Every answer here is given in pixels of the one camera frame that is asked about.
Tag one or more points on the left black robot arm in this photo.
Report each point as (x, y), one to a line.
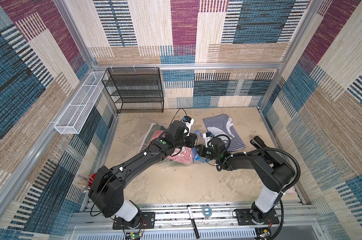
(107, 189)

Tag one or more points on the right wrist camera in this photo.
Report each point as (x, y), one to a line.
(208, 137)

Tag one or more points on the white wire mesh basket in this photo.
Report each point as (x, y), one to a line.
(76, 113)

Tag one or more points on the green folded garment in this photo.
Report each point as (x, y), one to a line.
(150, 133)

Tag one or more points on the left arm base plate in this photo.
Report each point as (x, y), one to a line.
(143, 220)

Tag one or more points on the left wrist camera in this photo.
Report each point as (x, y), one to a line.
(188, 122)

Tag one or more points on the black wire mesh shelf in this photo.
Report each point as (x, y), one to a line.
(135, 90)

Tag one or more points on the clear vacuum bag blue zipper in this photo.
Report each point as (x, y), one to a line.
(197, 159)

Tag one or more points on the black marker pen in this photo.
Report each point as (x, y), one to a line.
(193, 222)

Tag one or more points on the black stapler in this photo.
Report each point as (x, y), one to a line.
(258, 143)

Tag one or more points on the red pencil cup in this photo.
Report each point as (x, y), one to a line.
(91, 184)

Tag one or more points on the blue tape roll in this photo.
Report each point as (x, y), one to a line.
(207, 211)

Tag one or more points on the red white striped tank top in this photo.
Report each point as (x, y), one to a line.
(182, 156)

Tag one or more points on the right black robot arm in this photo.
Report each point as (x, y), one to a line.
(277, 169)

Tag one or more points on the navy white striped tank top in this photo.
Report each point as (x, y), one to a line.
(223, 125)

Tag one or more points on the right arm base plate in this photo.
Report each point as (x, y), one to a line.
(247, 217)

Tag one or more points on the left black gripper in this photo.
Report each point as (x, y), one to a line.
(192, 138)

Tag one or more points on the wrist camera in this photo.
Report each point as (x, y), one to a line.
(188, 122)
(208, 137)

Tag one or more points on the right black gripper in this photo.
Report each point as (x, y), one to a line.
(201, 150)

